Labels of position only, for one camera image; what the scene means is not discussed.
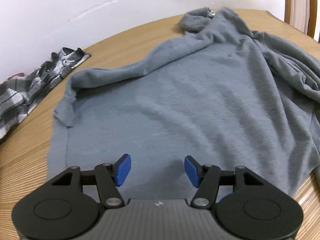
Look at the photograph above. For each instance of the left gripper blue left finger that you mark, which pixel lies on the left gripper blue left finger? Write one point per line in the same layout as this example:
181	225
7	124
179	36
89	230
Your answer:
71	203

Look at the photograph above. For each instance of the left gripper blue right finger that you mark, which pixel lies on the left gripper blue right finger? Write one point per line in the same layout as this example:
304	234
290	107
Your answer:
242	204

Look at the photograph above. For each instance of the grey hoodie red print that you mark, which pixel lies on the grey hoodie red print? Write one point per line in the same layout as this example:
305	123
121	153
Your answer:
222	93

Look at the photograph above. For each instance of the black white plaid shirt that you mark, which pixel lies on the black white plaid shirt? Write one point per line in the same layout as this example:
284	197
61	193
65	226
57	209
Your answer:
21	94

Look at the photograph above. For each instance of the wooden door frame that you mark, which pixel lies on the wooden door frame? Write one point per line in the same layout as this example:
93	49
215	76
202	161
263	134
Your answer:
304	16

